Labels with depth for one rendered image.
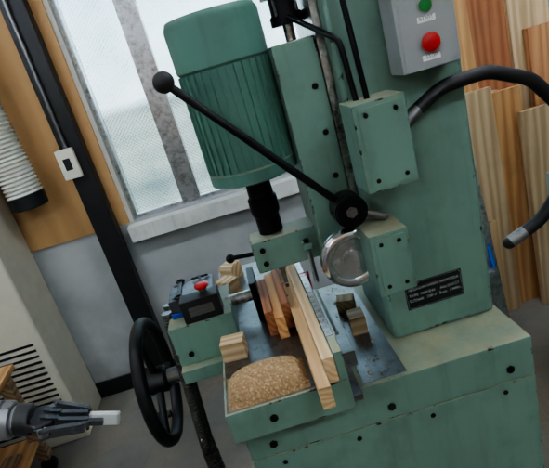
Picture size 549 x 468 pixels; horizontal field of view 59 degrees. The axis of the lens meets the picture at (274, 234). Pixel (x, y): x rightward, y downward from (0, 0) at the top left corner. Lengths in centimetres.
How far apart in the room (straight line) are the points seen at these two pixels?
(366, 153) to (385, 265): 20
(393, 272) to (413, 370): 20
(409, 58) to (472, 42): 160
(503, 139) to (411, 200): 145
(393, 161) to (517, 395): 54
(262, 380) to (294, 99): 49
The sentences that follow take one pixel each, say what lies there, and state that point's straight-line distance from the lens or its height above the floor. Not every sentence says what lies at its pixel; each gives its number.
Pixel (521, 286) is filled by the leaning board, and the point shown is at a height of 9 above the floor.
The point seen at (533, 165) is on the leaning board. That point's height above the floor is 67.
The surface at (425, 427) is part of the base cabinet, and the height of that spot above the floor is 67.
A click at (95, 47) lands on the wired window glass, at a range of 240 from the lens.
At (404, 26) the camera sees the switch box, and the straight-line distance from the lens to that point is 86.
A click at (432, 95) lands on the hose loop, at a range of 89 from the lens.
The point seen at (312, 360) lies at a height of 94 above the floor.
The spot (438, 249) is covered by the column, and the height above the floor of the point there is 97.
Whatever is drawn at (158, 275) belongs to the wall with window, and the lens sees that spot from 249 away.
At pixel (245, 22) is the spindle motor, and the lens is 91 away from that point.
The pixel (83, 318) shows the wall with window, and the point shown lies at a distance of 264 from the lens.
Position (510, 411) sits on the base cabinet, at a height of 64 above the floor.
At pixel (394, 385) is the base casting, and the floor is 78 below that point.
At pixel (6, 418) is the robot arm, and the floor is 82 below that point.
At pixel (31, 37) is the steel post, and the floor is 171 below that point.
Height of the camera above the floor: 141
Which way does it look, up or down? 20 degrees down
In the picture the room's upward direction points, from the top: 16 degrees counter-clockwise
